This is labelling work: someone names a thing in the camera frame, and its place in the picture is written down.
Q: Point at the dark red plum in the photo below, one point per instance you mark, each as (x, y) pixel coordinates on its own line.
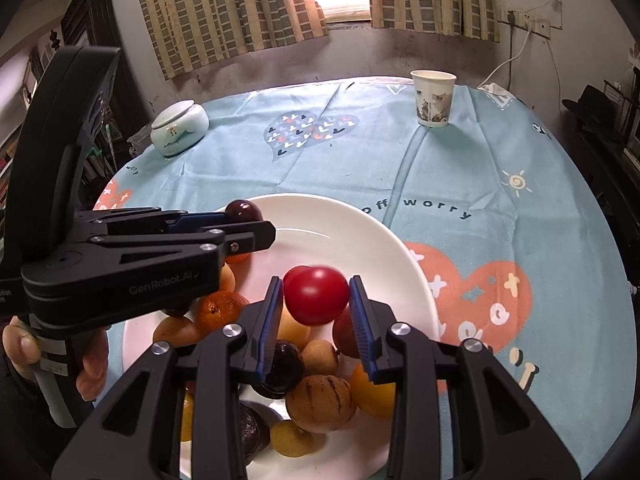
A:
(245, 210)

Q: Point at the yellow orange tomato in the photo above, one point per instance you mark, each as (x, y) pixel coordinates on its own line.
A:
(372, 395)

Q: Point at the black hat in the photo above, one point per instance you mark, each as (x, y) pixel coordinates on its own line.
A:
(592, 105)

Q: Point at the red tomato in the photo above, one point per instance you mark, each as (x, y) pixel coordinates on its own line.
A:
(317, 297)

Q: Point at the white mop stick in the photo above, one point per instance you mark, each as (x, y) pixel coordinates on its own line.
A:
(111, 145)

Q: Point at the pale green lidded ceramic jar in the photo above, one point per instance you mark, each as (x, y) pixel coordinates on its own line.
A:
(177, 127)

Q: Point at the white wall socket strip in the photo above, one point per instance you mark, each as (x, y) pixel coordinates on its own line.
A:
(525, 22)

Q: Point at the printed paper cup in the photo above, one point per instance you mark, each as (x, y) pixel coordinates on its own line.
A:
(434, 100)

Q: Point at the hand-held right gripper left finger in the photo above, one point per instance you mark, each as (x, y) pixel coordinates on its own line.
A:
(267, 332)

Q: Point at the wrinkled dark passion fruit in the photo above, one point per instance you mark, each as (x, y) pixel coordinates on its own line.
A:
(254, 430)

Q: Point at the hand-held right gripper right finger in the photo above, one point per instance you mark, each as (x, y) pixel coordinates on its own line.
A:
(362, 332)

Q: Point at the person's left forearm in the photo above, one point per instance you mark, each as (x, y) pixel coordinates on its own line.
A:
(20, 425)

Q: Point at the reddish brown plum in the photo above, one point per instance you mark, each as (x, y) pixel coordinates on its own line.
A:
(345, 332)

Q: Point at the yellow green tomato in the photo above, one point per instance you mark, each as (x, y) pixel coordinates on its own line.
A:
(186, 417)

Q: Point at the small tan round fruit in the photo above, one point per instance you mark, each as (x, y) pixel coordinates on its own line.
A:
(320, 357)
(291, 439)

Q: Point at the person's left hand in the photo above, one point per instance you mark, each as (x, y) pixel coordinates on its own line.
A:
(92, 365)

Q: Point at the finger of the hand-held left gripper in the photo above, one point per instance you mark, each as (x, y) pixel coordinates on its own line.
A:
(250, 237)
(200, 219)

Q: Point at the dark computer desk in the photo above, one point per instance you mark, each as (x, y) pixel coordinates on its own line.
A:
(610, 170)

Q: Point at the small white object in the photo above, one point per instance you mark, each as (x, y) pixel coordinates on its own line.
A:
(497, 94)

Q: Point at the striped tan pepino melon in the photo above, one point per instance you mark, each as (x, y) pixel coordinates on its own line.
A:
(320, 402)
(175, 331)

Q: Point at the white plate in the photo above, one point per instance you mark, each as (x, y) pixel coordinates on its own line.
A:
(320, 240)

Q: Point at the light blue printed tablecloth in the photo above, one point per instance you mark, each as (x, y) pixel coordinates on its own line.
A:
(450, 160)

